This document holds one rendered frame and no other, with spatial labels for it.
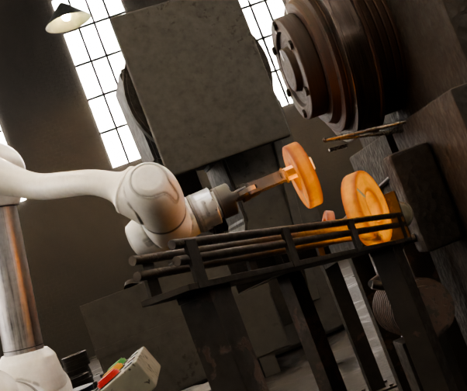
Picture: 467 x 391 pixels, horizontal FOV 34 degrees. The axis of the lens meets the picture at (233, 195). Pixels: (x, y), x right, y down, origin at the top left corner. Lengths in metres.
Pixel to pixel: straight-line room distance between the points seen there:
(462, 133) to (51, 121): 10.97
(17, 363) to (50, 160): 10.34
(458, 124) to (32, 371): 1.17
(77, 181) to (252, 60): 3.26
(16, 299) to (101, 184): 0.53
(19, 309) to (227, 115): 2.88
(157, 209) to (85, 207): 10.60
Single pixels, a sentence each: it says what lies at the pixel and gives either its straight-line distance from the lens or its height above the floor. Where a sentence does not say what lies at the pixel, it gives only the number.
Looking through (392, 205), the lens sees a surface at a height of 0.69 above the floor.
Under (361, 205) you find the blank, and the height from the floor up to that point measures 0.72.
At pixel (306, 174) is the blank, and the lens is 1.68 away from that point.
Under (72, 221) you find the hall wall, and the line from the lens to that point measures 12.13.
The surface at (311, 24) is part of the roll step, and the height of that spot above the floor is 1.17.
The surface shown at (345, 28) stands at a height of 1.12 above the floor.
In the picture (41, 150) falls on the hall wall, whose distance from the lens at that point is 12.33.
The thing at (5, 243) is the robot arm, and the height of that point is 0.94.
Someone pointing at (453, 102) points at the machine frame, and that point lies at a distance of 1.65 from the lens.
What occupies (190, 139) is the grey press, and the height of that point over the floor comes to 1.44.
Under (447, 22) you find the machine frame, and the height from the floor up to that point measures 1.00.
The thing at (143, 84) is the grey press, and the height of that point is 1.84.
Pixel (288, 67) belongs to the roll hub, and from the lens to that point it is 2.05.
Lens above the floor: 0.72
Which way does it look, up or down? 4 degrees up
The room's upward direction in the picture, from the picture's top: 21 degrees counter-clockwise
